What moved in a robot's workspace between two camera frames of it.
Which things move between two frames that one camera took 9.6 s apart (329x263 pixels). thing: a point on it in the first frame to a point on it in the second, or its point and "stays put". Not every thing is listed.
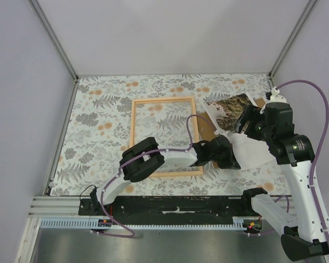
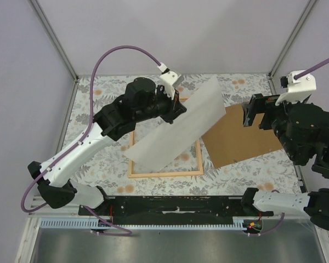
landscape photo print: (224, 113) to (157, 142)
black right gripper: (253, 114) stays put
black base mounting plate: (240, 206) stays put
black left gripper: (231, 163) to (176, 108)
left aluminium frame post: (52, 36) stays put
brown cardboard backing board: (206, 129) to (228, 141)
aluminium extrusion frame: (67, 207) stays put
